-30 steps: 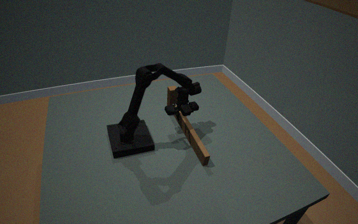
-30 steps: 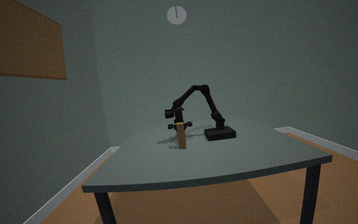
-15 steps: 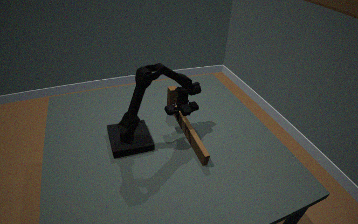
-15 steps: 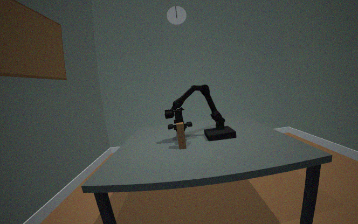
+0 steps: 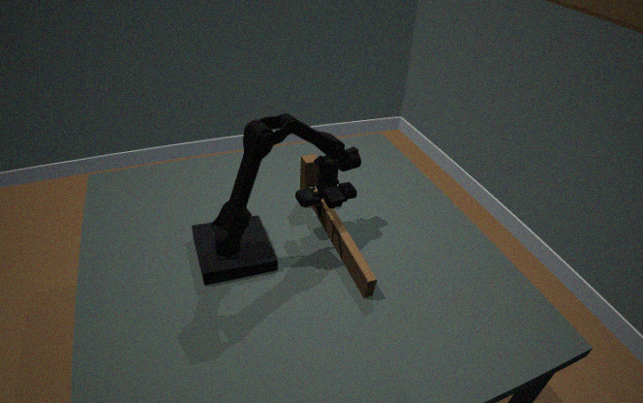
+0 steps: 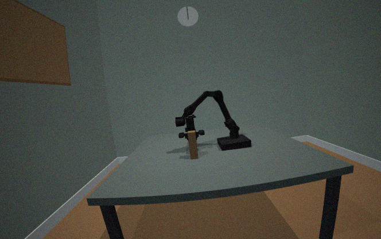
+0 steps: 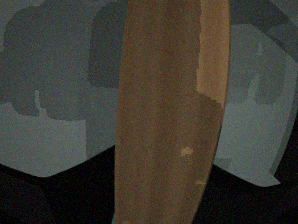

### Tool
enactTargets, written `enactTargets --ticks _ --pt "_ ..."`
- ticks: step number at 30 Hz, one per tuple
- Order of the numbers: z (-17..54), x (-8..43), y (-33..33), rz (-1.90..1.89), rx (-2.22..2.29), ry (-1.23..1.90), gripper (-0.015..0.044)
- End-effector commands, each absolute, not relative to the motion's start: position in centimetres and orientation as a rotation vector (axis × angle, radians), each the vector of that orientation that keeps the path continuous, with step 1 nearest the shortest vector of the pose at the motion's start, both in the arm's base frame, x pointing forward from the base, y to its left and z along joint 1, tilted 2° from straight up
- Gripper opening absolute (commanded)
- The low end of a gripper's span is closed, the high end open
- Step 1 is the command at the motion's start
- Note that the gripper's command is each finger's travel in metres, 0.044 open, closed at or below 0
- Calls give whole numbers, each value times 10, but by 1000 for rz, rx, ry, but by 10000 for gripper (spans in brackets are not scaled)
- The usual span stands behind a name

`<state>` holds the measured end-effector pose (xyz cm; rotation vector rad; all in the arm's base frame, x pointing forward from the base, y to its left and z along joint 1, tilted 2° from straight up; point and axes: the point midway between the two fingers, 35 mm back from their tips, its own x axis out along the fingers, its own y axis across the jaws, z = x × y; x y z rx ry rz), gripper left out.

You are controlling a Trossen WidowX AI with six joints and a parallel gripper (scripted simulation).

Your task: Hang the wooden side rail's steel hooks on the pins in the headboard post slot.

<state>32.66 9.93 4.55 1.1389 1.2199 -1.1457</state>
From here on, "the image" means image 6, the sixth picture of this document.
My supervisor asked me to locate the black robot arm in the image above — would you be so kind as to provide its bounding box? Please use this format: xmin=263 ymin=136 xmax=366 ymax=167
xmin=175 ymin=91 xmax=239 ymax=139

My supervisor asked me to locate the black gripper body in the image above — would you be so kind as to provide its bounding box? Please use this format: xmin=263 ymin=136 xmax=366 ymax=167
xmin=178 ymin=124 xmax=205 ymax=138

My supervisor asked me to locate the brown wooden post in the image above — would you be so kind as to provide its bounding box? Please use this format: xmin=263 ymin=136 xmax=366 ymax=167
xmin=188 ymin=130 xmax=199 ymax=159

